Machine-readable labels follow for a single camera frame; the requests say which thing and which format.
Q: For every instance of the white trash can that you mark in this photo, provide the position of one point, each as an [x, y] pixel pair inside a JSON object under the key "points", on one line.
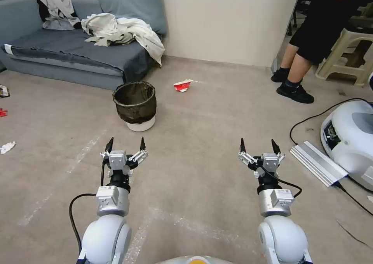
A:
{"points": [[140, 125]]}

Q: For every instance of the crumpled white paper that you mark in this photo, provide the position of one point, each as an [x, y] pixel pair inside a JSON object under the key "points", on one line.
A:
{"points": [[6, 148]]}

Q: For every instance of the grey white black garment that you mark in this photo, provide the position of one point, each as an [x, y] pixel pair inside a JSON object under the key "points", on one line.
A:
{"points": [[55, 1]]}

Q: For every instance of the grey blue sofa cushion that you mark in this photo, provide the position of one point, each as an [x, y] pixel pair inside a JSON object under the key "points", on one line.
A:
{"points": [[137, 4]]}

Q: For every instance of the person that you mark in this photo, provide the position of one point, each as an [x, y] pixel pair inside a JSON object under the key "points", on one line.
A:
{"points": [[320, 22]]}

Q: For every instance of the grey metal wall bracket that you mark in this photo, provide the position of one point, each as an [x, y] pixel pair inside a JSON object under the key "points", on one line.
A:
{"points": [[274, 65]]}

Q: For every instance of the dark grey sofa throw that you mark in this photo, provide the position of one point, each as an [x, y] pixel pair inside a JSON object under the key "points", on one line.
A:
{"points": [[58, 45]]}

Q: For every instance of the white grey robot base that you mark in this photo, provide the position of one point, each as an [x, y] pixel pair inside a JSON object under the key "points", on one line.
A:
{"points": [[354, 147]]}

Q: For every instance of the grey blue sofa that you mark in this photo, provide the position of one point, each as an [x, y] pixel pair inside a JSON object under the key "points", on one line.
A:
{"points": [[87, 68]]}

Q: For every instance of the beige plastic stool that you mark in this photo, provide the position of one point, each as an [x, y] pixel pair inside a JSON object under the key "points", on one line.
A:
{"points": [[338, 68]]}

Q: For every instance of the white robot front shell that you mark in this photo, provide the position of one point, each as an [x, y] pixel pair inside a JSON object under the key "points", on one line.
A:
{"points": [[193, 259]]}

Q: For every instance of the colourful snack wrapper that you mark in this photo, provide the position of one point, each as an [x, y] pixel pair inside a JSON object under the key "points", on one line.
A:
{"points": [[3, 91]]}

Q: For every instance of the silver aluminium rail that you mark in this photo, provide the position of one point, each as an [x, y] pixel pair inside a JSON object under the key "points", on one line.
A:
{"points": [[317, 163]]}

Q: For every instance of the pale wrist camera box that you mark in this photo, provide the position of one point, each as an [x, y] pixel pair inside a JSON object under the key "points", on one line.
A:
{"points": [[269, 161], [117, 159]]}

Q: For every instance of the cream crumpled jacket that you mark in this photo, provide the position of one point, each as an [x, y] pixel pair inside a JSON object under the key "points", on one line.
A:
{"points": [[140, 33]]}

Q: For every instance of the black shoe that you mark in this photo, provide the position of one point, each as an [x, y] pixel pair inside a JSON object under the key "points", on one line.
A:
{"points": [[295, 92], [279, 75]]}

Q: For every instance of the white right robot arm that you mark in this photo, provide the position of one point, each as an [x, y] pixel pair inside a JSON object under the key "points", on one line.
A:
{"points": [[281, 237]]}

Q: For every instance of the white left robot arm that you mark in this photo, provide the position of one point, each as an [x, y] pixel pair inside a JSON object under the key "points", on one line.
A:
{"points": [[102, 237]]}

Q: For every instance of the dark bin liner bag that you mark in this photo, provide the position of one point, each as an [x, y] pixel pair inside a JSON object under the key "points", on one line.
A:
{"points": [[135, 109]]}

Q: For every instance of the red plastic scrap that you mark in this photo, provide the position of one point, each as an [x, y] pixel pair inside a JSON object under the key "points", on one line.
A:
{"points": [[3, 112]]}

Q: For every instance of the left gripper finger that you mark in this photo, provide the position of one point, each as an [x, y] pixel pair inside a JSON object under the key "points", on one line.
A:
{"points": [[139, 156], [109, 147]]}

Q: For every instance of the crushed red white carton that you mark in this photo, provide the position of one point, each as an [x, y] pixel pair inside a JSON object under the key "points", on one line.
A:
{"points": [[183, 86]]}

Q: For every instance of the black office chair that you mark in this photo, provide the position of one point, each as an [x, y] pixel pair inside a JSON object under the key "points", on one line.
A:
{"points": [[300, 16]]}

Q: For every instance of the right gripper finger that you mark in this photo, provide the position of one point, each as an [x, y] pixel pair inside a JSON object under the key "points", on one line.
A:
{"points": [[276, 148], [246, 158]]}

